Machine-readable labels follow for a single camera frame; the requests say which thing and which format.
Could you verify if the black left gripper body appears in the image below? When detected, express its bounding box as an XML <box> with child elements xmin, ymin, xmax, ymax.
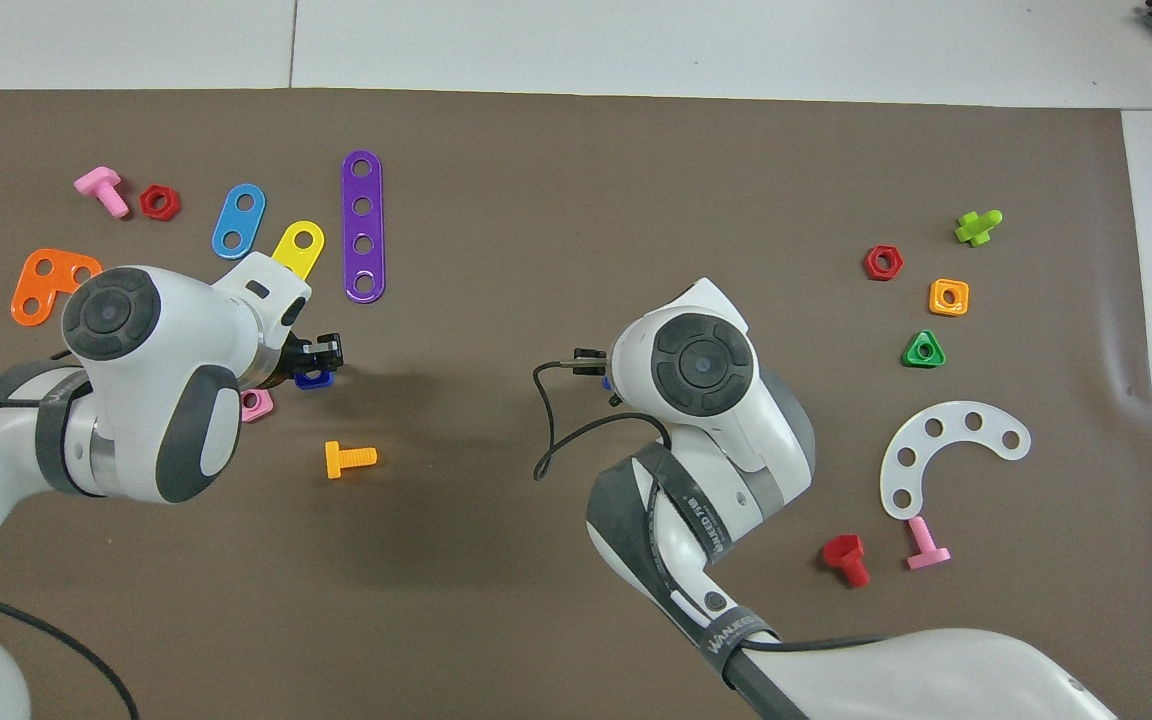
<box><xmin>258</xmin><ymin>328</ymin><xmax>323</xmax><ymax>389</ymax></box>

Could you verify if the orange plastic screw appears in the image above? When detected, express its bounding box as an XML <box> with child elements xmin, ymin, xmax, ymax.
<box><xmin>325</xmin><ymin>440</ymin><xmax>378</xmax><ymax>480</ymax></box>

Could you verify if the pink plastic screw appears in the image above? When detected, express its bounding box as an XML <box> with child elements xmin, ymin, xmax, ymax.
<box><xmin>906</xmin><ymin>516</ymin><xmax>952</xmax><ymax>571</ymax></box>
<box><xmin>74</xmin><ymin>166</ymin><xmax>131</xmax><ymax>219</ymax></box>

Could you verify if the red plastic screw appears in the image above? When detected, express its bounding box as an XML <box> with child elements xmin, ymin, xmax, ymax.
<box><xmin>822</xmin><ymin>534</ymin><xmax>871</xmax><ymax>589</ymax></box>

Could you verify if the green triangle plastic nut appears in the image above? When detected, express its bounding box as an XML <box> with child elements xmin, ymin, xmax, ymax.
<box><xmin>902</xmin><ymin>330</ymin><xmax>947</xmax><ymax>369</ymax></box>

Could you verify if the lime green cross-head screw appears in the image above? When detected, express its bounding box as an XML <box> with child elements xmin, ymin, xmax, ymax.
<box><xmin>954</xmin><ymin>209</ymin><xmax>1004</xmax><ymax>247</ymax></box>

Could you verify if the yellow three-hole bar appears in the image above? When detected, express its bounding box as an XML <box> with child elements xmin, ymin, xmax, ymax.
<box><xmin>271</xmin><ymin>220</ymin><xmax>326</xmax><ymax>283</ymax></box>

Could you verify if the purple four-hole bar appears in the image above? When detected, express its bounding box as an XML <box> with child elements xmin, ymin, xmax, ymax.
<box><xmin>341</xmin><ymin>150</ymin><xmax>386</xmax><ymax>304</ymax></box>

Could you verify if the blue two-hole bar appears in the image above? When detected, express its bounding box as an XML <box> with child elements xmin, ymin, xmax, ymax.
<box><xmin>212</xmin><ymin>183</ymin><xmax>267</xmax><ymax>260</ymax></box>

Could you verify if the brown table mat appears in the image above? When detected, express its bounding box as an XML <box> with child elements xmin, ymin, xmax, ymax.
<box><xmin>0</xmin><ymin>88</ymin><xmax>1152</xmax><ymax>720</ymax></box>

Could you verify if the orange three-hole corner plate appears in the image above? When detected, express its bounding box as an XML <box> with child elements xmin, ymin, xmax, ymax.
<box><xmin>11</xmin><ymin>248</ymin><xmax>104</xmax><ymax>328</ymax></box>

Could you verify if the white curved five-hole plate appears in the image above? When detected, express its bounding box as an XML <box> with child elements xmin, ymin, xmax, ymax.
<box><xmin>880</xmin><ymin>401</ymin><xmax>1032</xmax><ymax>521</ymax></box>

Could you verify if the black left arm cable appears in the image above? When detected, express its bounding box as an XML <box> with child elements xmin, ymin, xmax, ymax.
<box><xmin>0</xmin><ymin>345</ymin><xmax>142</xmax><ymax>720</ymax></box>

